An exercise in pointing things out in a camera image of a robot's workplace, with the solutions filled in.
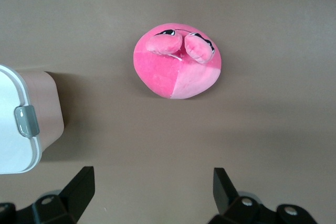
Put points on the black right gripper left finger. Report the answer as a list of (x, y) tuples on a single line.
[(76, 192)]

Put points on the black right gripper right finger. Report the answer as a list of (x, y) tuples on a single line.
[(225, 197)]

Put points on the pink round plush toy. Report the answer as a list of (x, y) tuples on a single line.
[(162, 74)]

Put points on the pink plastic storage box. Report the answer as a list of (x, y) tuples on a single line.
[(47, 103)]

